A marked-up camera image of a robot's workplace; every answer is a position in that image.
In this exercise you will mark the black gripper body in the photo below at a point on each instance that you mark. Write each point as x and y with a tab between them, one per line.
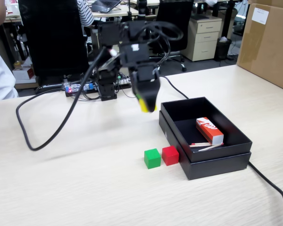
136	56

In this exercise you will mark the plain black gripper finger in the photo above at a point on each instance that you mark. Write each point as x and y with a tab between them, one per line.
151	91

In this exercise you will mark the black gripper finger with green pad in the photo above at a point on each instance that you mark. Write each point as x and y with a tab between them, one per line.
135	84

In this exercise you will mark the yellow wooden cube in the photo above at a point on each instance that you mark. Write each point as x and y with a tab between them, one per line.
143	107

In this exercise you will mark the red wooden cube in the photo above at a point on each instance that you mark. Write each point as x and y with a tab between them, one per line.
170	155

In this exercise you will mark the green wooden cube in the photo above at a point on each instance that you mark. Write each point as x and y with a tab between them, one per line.
152	159

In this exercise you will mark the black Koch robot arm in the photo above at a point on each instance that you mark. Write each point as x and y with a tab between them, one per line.
107	87

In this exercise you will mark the black cardboard box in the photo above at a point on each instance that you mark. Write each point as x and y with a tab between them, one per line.
214	153

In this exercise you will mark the black box lid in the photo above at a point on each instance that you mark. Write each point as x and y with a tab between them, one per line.
214	169

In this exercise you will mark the large brown cardboard box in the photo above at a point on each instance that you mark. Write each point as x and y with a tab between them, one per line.
268	47

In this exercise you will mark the white power strip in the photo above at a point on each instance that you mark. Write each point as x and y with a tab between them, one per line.
123	81

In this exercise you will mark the black pole with white rings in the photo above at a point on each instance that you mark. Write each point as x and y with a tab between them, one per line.
142	9

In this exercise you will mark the light wooden office desk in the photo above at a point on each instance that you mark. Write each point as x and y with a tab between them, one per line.
108	14

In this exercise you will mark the black swivel office chair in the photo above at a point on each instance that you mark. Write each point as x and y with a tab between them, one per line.
174	9

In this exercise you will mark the dark open laptop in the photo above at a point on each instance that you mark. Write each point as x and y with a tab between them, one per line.
105	4

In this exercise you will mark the person in striped shirt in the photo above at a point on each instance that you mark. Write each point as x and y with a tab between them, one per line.
86	16

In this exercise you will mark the controller board with red LED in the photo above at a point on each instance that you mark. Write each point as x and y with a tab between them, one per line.
69	89

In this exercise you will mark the orange white matchbox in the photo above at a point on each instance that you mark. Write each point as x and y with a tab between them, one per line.
208	130

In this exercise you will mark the beige drawer cabinet with lock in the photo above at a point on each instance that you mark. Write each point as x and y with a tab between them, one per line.
205	35

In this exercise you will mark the wooden matchstick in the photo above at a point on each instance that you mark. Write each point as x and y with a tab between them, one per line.
210	147
200	144

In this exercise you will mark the black trash bin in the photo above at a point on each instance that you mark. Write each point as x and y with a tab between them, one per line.
222	49

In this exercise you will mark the large black mesh office chair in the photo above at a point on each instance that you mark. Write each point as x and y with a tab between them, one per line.
54	35

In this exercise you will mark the red and white carton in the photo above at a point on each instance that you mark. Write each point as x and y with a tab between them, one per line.
23	73

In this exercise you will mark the white label sticker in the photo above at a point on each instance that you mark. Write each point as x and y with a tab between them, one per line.
260	16

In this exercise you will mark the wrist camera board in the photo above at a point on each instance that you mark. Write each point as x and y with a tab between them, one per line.
109	62

